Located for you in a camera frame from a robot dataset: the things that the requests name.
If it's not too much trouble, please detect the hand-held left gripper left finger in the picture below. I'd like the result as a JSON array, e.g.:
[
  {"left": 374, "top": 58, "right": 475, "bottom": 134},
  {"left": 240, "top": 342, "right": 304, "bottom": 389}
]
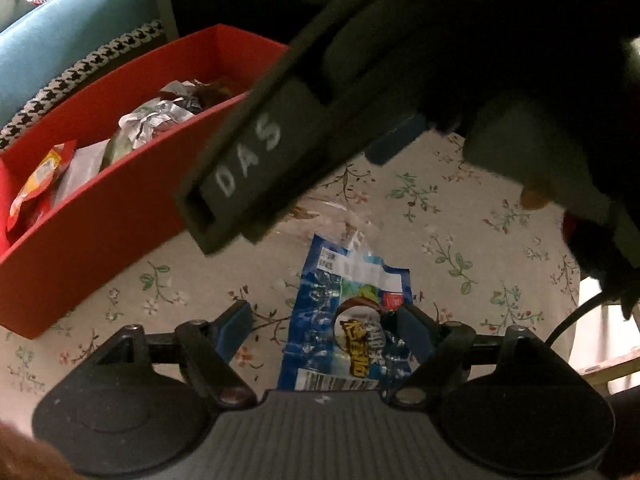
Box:
[{"left": 92, "top": 300, "right": 258, "bottom": 408}]

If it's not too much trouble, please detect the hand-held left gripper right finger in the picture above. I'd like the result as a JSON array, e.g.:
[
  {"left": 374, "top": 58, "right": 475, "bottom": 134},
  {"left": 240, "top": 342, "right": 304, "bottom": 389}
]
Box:
[{"left": 385, "top": 304, "right": 553, "bottom": 408}]

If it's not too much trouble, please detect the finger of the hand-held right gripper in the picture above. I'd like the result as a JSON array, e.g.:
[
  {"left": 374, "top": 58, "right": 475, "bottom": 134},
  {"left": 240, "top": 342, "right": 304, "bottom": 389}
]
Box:
[{"left": 366, "top": 114, "right": 427, "bottom": 167}]

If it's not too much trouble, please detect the brown snack packet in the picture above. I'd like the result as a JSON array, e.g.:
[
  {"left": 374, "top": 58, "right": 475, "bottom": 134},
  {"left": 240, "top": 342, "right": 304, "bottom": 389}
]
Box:
[{"left": 160, "top": 77, "right": 246, "bottom": 111}]

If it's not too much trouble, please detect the blue coconut snack packet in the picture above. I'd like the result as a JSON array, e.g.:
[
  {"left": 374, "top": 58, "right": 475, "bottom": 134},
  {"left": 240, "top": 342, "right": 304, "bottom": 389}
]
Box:
[{"left": 276, "top": 232, "right": 417, "bottom": 392}]

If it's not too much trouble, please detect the silver snack packet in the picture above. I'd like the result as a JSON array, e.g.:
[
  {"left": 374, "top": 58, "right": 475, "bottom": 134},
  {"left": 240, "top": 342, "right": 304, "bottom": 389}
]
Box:
[{"left": 119, "top": 80, "right": 201, "bottom": 136}]

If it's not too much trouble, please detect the green snack packet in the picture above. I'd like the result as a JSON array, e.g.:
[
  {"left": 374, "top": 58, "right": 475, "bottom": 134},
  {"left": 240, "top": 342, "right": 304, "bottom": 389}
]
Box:
[{"left": 102, "top": 125, "right": 166, "bottom": 171}]

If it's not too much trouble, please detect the red cardboard box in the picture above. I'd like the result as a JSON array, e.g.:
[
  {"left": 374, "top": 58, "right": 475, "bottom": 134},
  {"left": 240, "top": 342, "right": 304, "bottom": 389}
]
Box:
[{"left": 0, "top": 24, "right": 291, "bottom": 339}]

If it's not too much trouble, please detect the white snack packet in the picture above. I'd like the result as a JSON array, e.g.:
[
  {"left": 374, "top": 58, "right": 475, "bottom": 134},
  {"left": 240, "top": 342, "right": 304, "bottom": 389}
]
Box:
[{"left": 52, "top": 140, "right": 113, "bottom": 206}]

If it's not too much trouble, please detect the red snack packet yellow print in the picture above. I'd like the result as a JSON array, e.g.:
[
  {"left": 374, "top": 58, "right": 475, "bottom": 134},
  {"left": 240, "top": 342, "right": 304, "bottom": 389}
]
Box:
[{"left": 10, "top": 141, "right": 78, "bottom": 218}]

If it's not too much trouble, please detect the person's right hand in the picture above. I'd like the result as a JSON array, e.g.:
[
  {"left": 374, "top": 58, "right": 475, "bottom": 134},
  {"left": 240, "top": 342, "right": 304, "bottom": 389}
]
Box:
[{"left": 519, "top": 182, "right": 550, "bottom": 211}]

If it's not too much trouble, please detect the floral tablecloth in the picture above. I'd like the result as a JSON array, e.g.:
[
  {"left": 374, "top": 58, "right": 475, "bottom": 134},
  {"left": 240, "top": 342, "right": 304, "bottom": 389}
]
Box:
[{"left": 0, "top": 130, "right": 583, "bottom": 431}]

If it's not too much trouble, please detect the clear plastic packet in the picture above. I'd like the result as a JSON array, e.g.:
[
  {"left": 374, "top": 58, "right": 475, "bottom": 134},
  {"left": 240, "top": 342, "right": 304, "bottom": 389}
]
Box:
[{"left": 290, "top": 199, "right": 381, "bottom": 251}]

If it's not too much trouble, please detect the houndstooth cloth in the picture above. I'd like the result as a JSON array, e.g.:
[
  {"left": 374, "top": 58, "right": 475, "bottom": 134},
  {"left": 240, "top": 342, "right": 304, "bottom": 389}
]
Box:
[{"left": 0, "top": 19, "right": 166, "bottom": 151}]

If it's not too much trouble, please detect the wooden plank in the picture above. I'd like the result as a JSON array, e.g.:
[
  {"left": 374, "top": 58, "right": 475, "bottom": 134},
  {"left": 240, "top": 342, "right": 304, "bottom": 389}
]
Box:
[{"left": 575, "top": 350, "right": 640, "bottom": 391}]

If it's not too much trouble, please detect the teal cushion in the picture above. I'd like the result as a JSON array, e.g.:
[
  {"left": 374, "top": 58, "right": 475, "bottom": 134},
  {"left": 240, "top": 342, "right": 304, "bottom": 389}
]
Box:
[{"left": 0, "top": 0, "right": 161, "bottom": 116}]

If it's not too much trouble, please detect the small red snack packet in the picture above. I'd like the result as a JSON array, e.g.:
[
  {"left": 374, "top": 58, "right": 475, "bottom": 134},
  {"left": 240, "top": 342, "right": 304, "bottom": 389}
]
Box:
[{"left": 5, "top": 195, "right": 56, "bottom": 246}]

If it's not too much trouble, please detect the black cable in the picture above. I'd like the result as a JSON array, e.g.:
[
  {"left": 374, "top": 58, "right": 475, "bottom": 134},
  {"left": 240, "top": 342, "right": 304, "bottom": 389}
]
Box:
[{"left": 545, "top": 290, "right": 608, "bottom": 348}]

